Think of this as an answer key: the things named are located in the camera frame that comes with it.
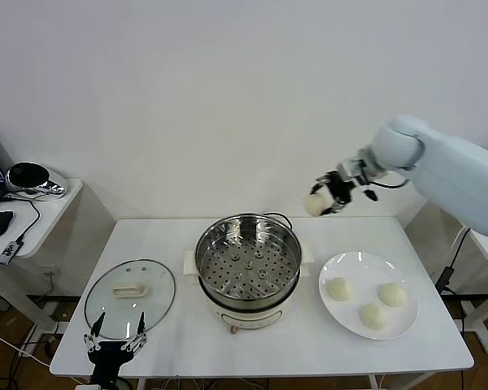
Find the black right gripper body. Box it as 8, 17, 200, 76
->
328, 171, 354, 205

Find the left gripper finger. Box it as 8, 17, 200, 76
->
120, 311, 148, 353
84, 311, 107, 353

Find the black cable adapter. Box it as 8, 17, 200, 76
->
434, 266, 459, 293

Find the white floor cable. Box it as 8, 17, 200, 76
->
0, 328, 52, 366

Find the thin black desk cable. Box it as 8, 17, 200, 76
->
2, 194, 41, 245

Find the black cooker power cord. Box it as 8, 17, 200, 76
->
262, 212, 293, 228

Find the white side desk with mouse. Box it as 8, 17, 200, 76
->
0, 178, 84, 338

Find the white electric cooker base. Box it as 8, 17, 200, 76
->
198, 279, 300, 336

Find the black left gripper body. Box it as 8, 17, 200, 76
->
87, 341, 142, 382

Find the white steamed baozi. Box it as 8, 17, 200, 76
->
359, 302, 388, 329
327, 278, 353, 302
303, 193, 329, 216
377, 283, 408, 309

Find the round glass pot lid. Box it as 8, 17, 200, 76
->
84, 258, 176, 340

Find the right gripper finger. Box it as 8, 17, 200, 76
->
310, 172, 338, 196
320, 197, 349, 216

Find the white round plate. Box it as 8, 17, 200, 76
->
318, 251, 420, 340

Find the stainless steel steamer pot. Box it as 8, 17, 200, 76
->
183, 213, 316, 312

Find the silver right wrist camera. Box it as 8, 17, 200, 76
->
336, 159, 369, 180

